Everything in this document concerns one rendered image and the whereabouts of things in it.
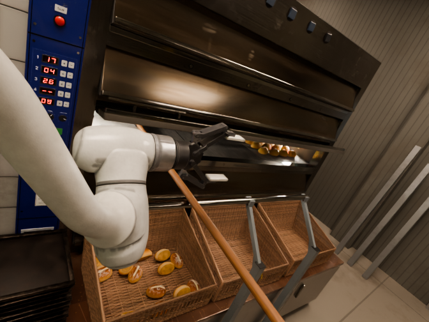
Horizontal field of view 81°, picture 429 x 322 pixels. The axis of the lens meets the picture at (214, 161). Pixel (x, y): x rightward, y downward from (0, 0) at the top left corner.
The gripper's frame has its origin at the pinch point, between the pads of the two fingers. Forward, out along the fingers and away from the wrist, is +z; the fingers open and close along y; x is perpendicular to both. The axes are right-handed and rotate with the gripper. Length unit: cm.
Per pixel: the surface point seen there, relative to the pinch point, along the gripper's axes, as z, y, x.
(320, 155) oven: 153, 19, -57
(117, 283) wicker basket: -9, 89, -30
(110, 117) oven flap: -24.8, 7.5, -40.5
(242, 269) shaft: 5.1, 28.2, 18.1
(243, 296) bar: 40, 73, 5
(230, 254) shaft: 5.0, 28.3, 12.0
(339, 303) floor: 210, 148, 9
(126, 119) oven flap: -19.2, 7.6, -40.5
